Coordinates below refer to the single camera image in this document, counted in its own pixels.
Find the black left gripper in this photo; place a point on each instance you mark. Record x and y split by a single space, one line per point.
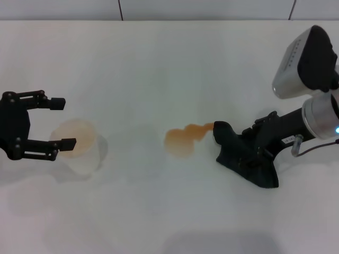
13 119

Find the brown water stain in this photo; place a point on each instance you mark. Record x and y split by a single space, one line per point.
180 143

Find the dark blue rag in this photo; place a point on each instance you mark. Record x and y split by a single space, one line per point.
230 150

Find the translucent plastic cup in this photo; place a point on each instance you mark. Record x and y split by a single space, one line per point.
79 148

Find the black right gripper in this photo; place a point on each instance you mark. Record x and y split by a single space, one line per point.
288 127

